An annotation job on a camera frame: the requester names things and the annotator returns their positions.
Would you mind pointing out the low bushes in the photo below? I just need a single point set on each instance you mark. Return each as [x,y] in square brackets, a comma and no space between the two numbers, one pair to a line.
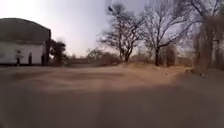
[100,59]

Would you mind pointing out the bare tree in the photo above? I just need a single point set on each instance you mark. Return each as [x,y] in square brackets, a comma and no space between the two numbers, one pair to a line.
[126,46]
[156,53]
[206,46]

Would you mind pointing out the brown dirt ground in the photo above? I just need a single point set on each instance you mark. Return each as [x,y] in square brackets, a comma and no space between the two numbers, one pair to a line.
[110,103]

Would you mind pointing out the dry grass verge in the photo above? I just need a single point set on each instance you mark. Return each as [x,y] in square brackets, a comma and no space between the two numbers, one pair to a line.
[156,70]

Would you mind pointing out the dark leafy tree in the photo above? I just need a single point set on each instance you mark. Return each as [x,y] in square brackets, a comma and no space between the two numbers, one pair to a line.
[58,51]

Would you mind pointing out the white building with dark roof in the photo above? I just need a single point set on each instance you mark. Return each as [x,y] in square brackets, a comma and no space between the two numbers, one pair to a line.
[23,36]

